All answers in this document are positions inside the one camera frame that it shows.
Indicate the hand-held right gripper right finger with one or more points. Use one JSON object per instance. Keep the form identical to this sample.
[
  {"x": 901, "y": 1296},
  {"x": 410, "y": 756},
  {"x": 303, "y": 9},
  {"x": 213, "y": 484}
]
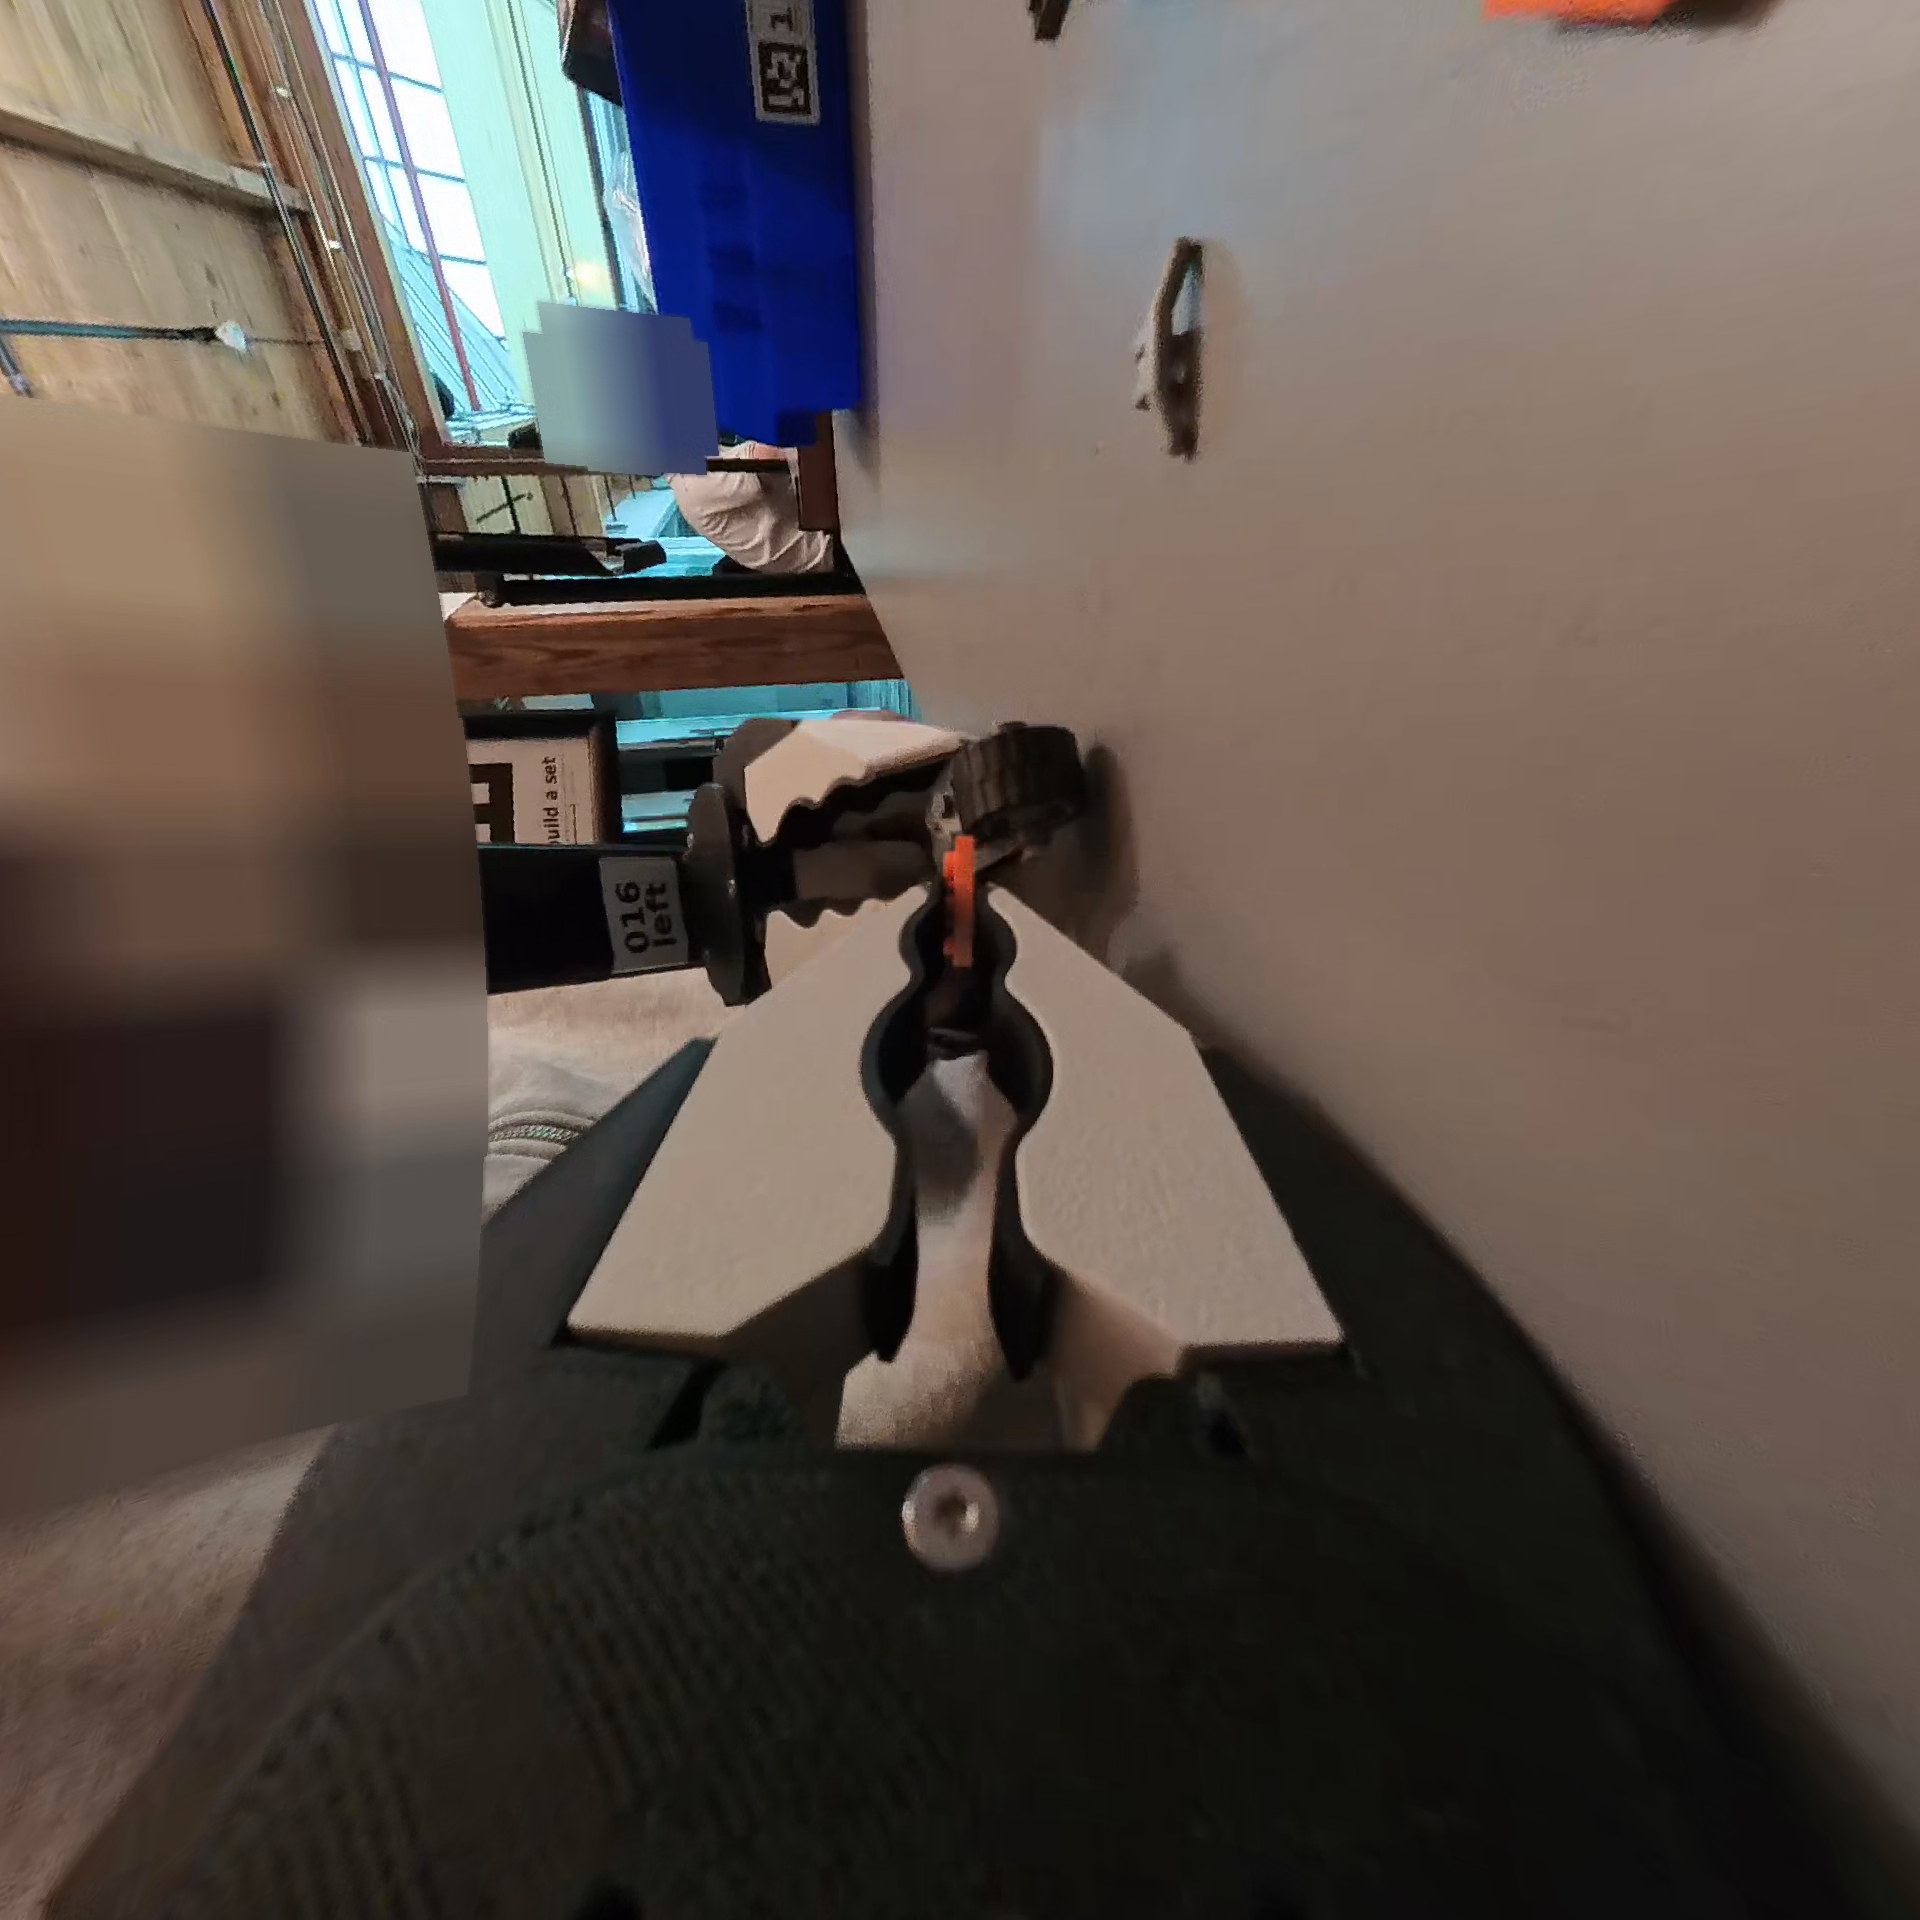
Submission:
[{"x": 1170, "y": 1201}]

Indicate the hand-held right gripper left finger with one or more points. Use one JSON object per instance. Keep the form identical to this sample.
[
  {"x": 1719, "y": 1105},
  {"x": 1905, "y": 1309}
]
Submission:
[{"x": 721, "y": 1201}]

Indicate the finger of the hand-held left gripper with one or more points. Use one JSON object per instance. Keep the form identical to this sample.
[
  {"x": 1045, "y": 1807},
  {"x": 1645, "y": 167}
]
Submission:
[
  {"x": 826, "y": 922},
  {"x": 856, "y": 757}
]

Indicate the small orange lego piece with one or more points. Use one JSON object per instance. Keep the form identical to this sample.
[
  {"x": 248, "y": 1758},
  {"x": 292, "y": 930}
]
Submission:
[{"x": 960, "y": 902}]

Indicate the black lego wheel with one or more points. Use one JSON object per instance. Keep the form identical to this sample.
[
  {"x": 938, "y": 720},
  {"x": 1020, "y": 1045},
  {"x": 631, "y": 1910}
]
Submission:
[{"x": 1020, "y": 781}]

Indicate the pile of lego pieces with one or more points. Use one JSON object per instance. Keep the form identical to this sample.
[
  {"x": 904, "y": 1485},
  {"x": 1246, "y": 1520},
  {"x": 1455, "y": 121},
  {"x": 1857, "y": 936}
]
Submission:
[{"x": 1045, "y": 12}]

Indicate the orange lego plate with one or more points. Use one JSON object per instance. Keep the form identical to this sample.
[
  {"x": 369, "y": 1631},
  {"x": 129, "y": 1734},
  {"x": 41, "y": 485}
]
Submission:
[{"x": 1576, "y": 8}]

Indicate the white printed sign card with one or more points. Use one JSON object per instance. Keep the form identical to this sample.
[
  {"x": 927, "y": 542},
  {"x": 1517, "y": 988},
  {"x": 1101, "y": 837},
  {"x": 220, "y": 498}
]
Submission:
[{"x": 562, "y": 781}]

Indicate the wooden table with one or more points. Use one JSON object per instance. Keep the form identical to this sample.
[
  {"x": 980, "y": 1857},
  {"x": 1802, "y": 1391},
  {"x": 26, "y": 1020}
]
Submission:
[{"x": 674, "y": 645}]

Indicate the blue plastic bin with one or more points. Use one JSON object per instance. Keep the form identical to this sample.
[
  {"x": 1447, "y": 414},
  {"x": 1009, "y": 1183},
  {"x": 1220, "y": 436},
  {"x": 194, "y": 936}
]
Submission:
[{"x": 751, "y": 255}]

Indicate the window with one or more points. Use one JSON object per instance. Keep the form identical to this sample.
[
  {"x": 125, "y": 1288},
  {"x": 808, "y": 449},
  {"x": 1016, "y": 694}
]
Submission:
[{"x": 450, "y": 182}]

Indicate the black metal frame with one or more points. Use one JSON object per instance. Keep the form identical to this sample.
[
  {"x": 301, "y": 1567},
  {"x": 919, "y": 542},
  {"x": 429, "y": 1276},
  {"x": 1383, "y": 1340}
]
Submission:
[{"x": 525, "y": 557}]

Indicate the small grey lego bracket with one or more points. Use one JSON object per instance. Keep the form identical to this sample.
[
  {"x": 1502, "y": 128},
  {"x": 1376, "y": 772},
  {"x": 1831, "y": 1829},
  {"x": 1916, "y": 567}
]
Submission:
[{"x": 1170, "y": 353}]

